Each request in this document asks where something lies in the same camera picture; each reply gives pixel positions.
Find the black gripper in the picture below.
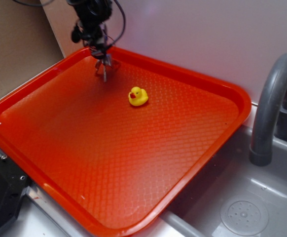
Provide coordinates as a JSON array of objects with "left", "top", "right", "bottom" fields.
[{"left": 68, "top": 0, "right": 112, "bottom": 59}]

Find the silver key bunch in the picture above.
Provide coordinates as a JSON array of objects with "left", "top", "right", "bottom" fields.
[{"left": 95, "top": 54, "right": 120, "bottom": 82}]

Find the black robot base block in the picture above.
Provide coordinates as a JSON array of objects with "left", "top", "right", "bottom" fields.
[{"left": 0, "top": 155, "right": 30, "bottom": 234}]

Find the light wooden board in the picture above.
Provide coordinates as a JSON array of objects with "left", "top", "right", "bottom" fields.
[{"left": 43, "top": 0, "right": 84, "bottom": 57}]

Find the yellow rubber duck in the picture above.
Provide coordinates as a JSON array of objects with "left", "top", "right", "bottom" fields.
[{"left": 128, "top": 86, "right": 148, "bottom": 107}]

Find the orange plastic tray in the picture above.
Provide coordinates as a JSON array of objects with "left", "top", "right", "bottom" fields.
[{"left": 0, "top": 48, "right": 251, "bottom": 237}]

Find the grey toy faucet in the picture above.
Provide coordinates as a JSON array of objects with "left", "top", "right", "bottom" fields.
[{"left": 249, "top": 53, "right": 287, "bottom": 166}]

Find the grey plastic sink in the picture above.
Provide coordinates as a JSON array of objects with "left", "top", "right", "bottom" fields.
[{"left": 0, "top": 101, "right": 287, "bottom": 237}]

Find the round sink drain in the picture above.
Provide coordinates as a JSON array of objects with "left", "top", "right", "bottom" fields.
[{"left": 220, "top": 197, "right": 269, "bottom": 237}]

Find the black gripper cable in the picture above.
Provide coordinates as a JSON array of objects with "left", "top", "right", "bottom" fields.
[{"left": 102, "top": 0, "right": 126, "bottom": 48}]

